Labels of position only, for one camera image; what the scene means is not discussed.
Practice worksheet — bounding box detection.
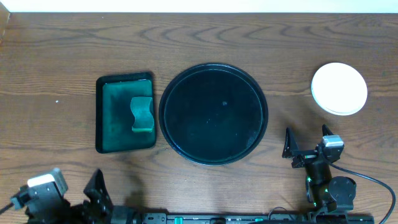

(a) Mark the white plate with green stain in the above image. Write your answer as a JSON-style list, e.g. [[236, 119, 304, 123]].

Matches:
[[311, 62, 368, 116]]

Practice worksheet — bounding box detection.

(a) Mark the yellow green sponge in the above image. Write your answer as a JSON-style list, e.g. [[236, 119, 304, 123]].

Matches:
[[130, 96, 155, 133]]

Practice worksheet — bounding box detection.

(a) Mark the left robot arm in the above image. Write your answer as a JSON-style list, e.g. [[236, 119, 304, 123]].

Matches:
[[1, 168, 141, 224]]

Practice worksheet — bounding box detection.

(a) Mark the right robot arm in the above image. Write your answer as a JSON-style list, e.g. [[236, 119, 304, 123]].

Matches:
[[282, 125, 356, 213]]

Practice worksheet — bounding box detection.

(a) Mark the black rectangular water tray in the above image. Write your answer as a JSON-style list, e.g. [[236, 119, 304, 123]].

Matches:
[[95, 71, 156, 154]]

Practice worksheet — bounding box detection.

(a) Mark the round black tray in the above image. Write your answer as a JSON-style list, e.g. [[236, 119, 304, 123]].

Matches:
[[159, 63, 269, 166]]

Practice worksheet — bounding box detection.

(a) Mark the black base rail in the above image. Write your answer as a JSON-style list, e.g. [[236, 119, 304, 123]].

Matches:
[[139, 213, 375, 224]]

